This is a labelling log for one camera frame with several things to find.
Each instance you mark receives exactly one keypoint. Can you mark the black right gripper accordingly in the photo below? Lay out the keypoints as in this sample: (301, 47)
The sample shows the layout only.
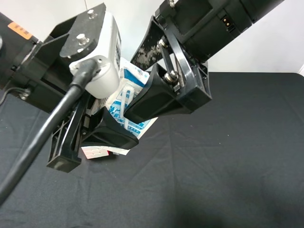
(178, 82)

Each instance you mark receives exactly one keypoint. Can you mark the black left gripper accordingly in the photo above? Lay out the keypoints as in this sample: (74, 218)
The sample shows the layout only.
(41, 68)

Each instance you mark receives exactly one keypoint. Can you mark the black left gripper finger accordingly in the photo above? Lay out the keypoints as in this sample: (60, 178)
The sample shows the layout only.
(104, 130)

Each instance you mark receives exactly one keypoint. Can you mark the white blue milk carton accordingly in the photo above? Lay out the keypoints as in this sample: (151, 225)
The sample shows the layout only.
(132, 81)

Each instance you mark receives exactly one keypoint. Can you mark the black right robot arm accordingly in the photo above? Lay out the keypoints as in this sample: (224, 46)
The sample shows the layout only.
(261, 9)

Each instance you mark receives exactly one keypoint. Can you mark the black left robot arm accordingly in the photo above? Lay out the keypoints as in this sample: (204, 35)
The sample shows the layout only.
(7, 56)

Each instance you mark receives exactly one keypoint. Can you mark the pastel rubiks cube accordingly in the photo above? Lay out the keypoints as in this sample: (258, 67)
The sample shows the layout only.
(92, 152)

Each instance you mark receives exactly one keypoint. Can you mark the black tablecloth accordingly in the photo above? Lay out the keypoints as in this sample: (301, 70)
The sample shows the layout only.
(238, 162)

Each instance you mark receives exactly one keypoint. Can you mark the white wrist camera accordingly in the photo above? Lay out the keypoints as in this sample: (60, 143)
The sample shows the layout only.
(107, 54)

